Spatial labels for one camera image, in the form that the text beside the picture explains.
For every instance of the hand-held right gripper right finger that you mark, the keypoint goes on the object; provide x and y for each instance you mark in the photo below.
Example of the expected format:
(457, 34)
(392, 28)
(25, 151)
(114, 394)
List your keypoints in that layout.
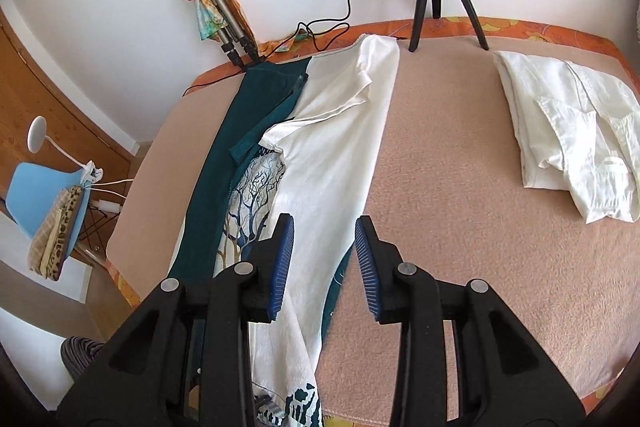
(367, 257)

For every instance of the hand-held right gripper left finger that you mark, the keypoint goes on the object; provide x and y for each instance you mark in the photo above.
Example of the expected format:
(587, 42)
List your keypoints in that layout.
(282, 257)

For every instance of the teal and white printed t-shirt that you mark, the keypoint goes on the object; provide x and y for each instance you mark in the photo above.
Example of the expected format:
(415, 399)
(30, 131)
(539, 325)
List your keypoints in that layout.
(325, 132)

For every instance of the pink fleece blanket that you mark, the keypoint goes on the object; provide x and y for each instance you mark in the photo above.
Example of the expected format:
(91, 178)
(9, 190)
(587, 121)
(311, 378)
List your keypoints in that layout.
(450, 207)

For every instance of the striped slipper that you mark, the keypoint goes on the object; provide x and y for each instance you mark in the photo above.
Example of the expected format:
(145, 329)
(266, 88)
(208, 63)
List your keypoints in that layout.
(80, 352)

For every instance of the leopard print cloth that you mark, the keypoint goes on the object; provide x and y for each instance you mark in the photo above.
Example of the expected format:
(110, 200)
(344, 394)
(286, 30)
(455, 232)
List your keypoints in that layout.
(55, 247)

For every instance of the folded white shirt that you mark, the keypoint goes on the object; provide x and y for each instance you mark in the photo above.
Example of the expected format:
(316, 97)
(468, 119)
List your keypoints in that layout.
(550, 107)

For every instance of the blue chair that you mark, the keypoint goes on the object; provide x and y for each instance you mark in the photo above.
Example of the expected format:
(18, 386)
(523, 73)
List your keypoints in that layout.
(35, 187)

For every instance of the wooden wardrobe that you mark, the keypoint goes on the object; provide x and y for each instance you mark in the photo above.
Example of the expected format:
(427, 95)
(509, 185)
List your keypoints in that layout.
(60, 97)

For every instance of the white desk lamp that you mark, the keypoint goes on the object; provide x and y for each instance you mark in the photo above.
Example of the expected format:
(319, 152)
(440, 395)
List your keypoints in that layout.
(36, 134)

